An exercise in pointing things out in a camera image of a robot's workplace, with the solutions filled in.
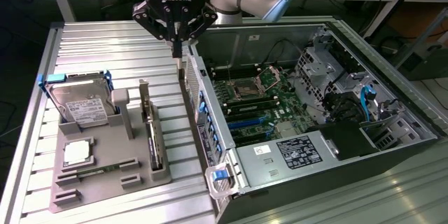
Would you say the blue disk caddy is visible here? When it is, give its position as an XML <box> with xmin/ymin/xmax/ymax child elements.
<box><xmin>36</xmin><ymin>69</ymin><xmax>115</xmax><ymax>124</ymax></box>

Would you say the green RAM stick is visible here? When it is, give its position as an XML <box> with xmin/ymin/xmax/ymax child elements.
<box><xmin>75</xmin><ymin>163</ymin><xmax>122</xmax><ymax>176</ymax></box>

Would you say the aluminium profile post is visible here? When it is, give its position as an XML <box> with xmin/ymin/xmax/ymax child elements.
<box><xmin>395</xmin><ymin>8</ymin><xmax>448</xmax><ymax>70</ymax></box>

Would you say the silver hard disk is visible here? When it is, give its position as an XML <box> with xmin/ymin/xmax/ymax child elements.
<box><xmin>48</xmin><ymin>77</ymin><xmax>115</xmax><ymax>129</ymax></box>

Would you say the grey power supply unit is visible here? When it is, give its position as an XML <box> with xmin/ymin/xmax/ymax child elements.
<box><xmin>235</xmin><ymin>129</ymin><xmax>342</xmax><ymax>188</ymax></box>

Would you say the CPU socket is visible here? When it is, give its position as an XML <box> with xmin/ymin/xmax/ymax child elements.
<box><xmin>232</xmin><ymin>78</ymin><xmax>263</xmax><ymax>96</ymax></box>

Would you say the grey parts rack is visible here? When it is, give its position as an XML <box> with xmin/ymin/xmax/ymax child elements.
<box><xmin>48</xmin><ymin>89</ymin><xmax>174</xmax><ymax>214</ymax></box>

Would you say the black installed RAM stick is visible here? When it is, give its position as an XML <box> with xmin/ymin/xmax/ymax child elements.
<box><xmin>226</xmin><ymin>104</ymin><xmax>271</xmax><ymax>116</ymax></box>

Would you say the silver CPU chip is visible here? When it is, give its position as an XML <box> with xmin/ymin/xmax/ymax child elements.
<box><xmin>64</xmin><ymin>141</ymin><xmax>91</xmax><ymax>164</ymax></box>

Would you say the black wire bundle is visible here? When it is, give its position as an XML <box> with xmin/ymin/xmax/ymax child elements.
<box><xmin>322</xmin><ymin>94</ymin><xmax>362</xmax><ymax>125</ymax></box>

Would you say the blue disk wire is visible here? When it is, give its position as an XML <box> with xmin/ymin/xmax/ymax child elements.
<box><xmin>359</xmin><ymin>84</ymin><xmax>379</xmax><ymax>123</ymax></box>

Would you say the green motherboard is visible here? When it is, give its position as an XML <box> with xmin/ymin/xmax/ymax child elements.
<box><xmin>210</xmin><ymin>63</ymin><xmax>316</xmax><ymax>147</ymax></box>

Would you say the metal socket cover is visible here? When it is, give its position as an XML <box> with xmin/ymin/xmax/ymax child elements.
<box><xmin>255</xmin><ymin>66</ymin><xmax>283</xmax><ymax>91</ymax></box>

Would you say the black plastic shroud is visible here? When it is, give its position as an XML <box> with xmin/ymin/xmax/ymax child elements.
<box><xmin>316</xmin><ymin>123</ymin><xmax>382</xmax><ymax>161</ymax></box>

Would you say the silver metal disk bay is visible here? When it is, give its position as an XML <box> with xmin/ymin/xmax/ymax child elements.
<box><xmin>294</xmin><ymin>29</ymin><xmax>355</xmax><ymax>99</ymax></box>

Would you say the blue expansion slot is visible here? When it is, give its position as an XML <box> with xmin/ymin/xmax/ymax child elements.
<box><xmin>227</xmin><ymin>118</ymin><xmax>263</xmax><ymax>130</ymax></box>

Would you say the grey slotted disk bay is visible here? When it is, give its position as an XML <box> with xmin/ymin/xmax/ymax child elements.
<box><xmin>360</xmin><ymin>113</ymin><xmax>427</xmax><ymax>153</ymax></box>

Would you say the black Nvidia graphics card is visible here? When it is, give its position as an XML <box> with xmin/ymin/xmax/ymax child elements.
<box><xmin>138</xmin><ymin>78</ymin><xmax>166</xmax><ymax>173</ymax></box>

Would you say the silver chipset heatsink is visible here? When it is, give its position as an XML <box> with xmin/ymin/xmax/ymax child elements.
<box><xmin>276</xmin><ymin>123</ymin><xmax>299</xmax><ymax>137</ymax></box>

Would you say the black open PC case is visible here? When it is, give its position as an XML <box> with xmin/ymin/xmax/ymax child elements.
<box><xmin>178</xmin><ymin>20</ymin><xmax>443</xmax><ymax>224</ymax></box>

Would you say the dark grey cabinet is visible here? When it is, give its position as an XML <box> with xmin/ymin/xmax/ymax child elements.
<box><xmin>408</xmin><ymin>44</ymin><xmax>448</xmax><ymax>81</ymax></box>

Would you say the clear latch with blue tab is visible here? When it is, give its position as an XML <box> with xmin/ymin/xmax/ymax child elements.
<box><xmin>204</xmin><ymin>163</ymin><xmax>239</xmax><ymax>200</ymax></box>

